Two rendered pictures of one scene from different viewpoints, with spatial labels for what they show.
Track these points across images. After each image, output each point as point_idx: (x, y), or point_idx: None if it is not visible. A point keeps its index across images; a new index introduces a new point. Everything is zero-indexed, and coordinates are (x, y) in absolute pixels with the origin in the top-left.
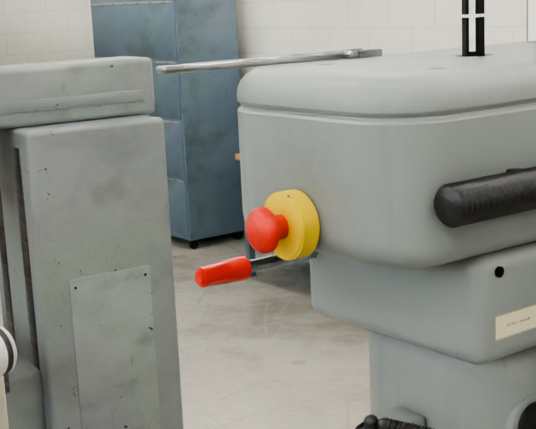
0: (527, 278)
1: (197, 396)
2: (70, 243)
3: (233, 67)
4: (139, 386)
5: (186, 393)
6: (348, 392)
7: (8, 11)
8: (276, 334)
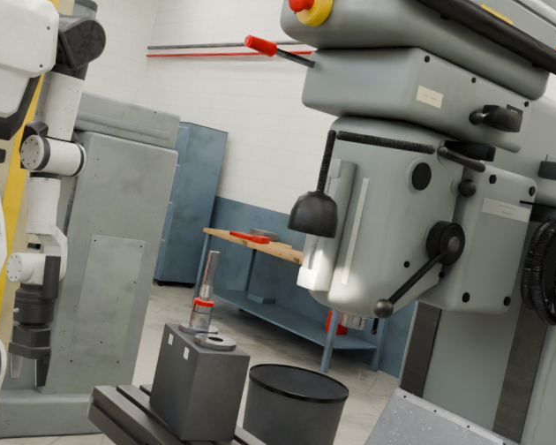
0: (439, 74)
1: (145, 359)
2: (100, 210)
3: None
4: (116, 318)
5: (138, 357)
6: None
7: None
8: None
